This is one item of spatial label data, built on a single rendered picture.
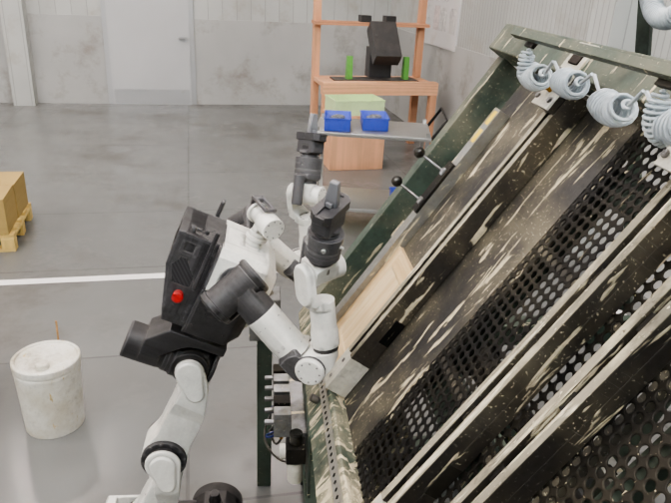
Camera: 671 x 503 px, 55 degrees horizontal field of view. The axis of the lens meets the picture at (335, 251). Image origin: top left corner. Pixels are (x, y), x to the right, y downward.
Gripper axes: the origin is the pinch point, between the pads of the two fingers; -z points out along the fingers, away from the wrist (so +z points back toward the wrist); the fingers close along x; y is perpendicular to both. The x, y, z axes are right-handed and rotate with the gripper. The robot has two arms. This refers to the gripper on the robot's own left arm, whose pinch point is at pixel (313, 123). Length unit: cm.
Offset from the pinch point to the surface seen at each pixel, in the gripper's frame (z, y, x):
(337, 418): 83, 11, 40
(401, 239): 34.5, -28.0, 18.9
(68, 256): 107, -32, -324
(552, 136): -2, -23, 72
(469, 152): 4, -38, 34
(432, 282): 42, -9, 50
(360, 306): 59, -18, 14
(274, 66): -121, -473, -731
